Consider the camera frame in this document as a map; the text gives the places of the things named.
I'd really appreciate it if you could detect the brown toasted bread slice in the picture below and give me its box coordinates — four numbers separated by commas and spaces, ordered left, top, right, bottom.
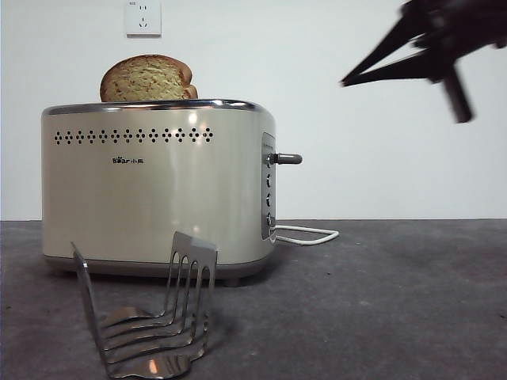
98, 55, 199, 104

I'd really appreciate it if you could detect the white wall socket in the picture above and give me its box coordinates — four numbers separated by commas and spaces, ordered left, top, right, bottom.
125, 0, 163, 40

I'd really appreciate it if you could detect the shiny steel toast rack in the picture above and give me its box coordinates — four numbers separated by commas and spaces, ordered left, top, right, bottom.
71, 231, 219, 379

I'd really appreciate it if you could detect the cream toaster with chrome top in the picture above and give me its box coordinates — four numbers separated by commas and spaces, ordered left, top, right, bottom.
40, 97, 278, 287

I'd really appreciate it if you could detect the white toaster power cable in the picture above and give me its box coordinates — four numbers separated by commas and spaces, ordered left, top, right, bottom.
270, 224, 341, 247

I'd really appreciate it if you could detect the grey toaster lever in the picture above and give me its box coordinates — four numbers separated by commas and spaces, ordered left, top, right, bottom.
266, 152, 303, 167

